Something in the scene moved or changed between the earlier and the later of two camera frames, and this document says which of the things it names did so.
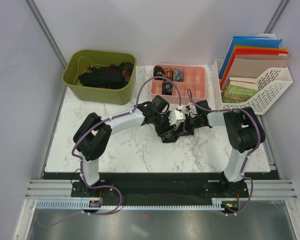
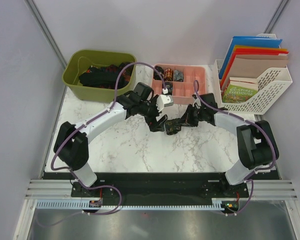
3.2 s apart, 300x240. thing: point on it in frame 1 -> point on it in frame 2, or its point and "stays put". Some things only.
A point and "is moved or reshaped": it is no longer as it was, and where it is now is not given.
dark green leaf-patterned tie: (172, 136) is moved or reshaped
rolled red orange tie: (169, 73) stays put
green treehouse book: (239, 90) stays put
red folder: (249, 51) stays put
